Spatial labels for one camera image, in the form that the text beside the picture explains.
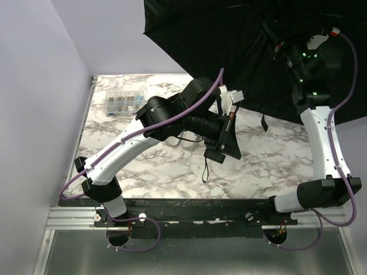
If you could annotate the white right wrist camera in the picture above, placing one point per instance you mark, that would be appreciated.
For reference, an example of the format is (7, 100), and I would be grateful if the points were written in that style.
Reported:
(318, 38)

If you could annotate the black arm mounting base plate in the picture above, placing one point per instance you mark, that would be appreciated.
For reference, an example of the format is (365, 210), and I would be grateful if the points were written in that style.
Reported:
(197, 218)

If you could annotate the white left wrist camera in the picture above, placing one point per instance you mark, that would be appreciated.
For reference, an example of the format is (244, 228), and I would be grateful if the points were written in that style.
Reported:
(228, 98)

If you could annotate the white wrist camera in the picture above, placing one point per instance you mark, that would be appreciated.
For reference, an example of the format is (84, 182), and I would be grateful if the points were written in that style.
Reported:
(318, 38)
(228, 98)

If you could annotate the beige zippered umbrella case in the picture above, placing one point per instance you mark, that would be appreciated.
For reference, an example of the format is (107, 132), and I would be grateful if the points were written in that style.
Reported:
(186, 144)

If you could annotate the black umbrella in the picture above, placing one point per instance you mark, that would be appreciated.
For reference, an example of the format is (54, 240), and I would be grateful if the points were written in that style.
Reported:
(240, 37)

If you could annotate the clear plastic screw organizer box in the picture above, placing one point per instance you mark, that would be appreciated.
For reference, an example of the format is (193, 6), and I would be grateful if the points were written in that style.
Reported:
(123, 103)

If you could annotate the aluminium front rail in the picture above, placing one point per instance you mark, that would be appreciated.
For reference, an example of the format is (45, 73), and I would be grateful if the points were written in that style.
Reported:
(78, 218)

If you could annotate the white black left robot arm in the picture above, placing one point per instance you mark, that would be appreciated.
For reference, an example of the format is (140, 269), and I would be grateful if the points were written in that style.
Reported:
(205, 108)

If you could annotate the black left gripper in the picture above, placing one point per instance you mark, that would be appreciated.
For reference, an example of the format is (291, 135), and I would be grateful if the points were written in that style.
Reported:
(227, 133)

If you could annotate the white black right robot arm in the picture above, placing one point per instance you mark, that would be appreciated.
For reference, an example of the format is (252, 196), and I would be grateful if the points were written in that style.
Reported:
(314, 65)

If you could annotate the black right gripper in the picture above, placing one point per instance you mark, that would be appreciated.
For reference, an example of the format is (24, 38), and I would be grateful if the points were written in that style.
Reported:
(278, 46)

